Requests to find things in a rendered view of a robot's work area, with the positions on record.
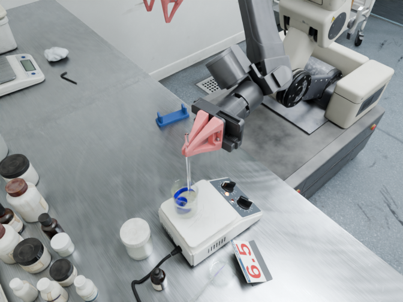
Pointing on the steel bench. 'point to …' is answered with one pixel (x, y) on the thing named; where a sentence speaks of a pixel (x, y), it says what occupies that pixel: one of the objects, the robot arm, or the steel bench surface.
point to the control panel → (234, 198)
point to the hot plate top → (201, 216)
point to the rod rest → (172, 117)
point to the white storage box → (5, 33)
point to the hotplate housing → (216, 241)
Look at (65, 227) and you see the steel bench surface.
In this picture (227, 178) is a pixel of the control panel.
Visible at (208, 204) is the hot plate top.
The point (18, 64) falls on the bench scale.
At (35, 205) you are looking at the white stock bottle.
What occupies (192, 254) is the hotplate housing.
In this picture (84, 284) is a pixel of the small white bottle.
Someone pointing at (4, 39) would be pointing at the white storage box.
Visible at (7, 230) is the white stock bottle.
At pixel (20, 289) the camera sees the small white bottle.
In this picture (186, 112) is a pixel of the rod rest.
